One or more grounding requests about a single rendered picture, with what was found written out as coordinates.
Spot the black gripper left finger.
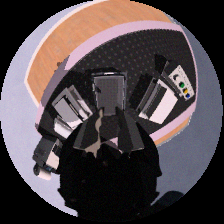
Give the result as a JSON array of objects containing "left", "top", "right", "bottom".
[{"left": 56, "top": 106, "right": 104, "bottom": 175}]

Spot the white button panel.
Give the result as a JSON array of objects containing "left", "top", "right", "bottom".
[{"left": 161, "top": 60, "right": 194, "bottom": 100}]

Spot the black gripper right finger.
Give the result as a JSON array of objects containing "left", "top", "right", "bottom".
[{"left": 116, "top": 106, "right": 162, "bottom": 177}]

